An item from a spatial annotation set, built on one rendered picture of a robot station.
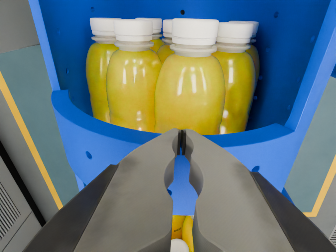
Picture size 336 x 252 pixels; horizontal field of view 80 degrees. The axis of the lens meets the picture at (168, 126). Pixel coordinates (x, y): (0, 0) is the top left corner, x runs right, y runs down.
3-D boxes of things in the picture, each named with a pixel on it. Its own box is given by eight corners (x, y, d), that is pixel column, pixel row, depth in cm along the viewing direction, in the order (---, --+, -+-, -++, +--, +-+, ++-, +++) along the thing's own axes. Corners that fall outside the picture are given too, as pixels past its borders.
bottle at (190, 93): (211, 218, 23) (246, 43, 14) (150, 212, 24) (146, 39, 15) (207, 175, 29) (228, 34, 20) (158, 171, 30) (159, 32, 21)
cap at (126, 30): (112, 38, 19) (110, 16, 18) (117, 34, 22) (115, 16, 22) (154, 39, 19) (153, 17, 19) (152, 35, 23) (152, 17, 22)
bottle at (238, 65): (203, 149, 35) (219, 32, 26) (242, 167, 31) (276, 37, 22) (178, 169, 31) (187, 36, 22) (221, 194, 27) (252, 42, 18)
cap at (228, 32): (224, 36, 24) (226, 19, 24) (256, 39, 22) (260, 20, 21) (207, 38, 22) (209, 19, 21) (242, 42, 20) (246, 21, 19)
